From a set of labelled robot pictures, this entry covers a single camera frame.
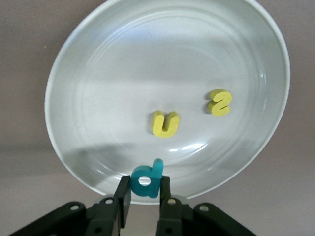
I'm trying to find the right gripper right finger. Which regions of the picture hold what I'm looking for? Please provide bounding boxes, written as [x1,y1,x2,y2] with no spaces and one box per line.
[155,176,256,236]

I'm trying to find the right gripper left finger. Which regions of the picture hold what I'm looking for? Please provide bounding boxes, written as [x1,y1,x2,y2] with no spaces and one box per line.
[9,176,132,236]

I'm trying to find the teal letter d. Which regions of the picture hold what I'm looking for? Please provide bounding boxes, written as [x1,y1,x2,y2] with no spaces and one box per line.
[130,158,164,199]

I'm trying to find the yellow letter u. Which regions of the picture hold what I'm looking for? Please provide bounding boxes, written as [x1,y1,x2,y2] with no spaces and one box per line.
[152,110,180,138]

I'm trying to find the yellow letter s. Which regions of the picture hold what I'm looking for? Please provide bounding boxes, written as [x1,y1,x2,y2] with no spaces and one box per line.
[205,88,233,117]

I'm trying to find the pale beige plate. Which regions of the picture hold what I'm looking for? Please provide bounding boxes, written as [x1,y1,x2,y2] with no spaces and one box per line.
[44,0,291,206]

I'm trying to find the brown table cover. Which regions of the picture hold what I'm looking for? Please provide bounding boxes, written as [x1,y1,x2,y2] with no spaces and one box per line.
[0,0,315,236]

